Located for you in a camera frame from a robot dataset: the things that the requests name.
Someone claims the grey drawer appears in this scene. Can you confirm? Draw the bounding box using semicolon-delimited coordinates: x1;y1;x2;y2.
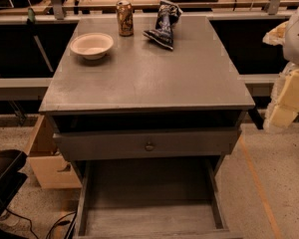
53;127;241;161
73;157;243;239

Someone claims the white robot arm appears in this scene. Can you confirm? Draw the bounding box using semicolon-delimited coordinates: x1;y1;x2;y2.
263;7;299;132

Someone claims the grey wooden drawer cabinet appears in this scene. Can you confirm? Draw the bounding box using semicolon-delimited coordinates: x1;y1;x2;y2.
38;14;256;174

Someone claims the grey top drawer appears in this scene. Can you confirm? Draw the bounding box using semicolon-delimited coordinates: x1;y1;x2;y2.
53;127;241;161

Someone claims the blue chip bag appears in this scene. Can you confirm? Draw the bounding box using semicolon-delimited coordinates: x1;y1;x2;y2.
143;0;182;50

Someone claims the gold drink can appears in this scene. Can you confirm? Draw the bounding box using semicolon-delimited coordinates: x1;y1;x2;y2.
117;0;134;37

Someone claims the white paper bowl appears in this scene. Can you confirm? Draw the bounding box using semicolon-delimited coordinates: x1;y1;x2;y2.
70;33;114;60

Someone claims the light wooden box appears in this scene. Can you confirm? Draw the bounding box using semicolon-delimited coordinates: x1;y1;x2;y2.
24;116;82;189

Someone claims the black bin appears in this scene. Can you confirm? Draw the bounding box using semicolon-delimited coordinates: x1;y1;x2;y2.
0;149;27;215

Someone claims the black floor cable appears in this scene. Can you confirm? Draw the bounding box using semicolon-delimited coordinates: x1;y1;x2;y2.
4;207;78;239

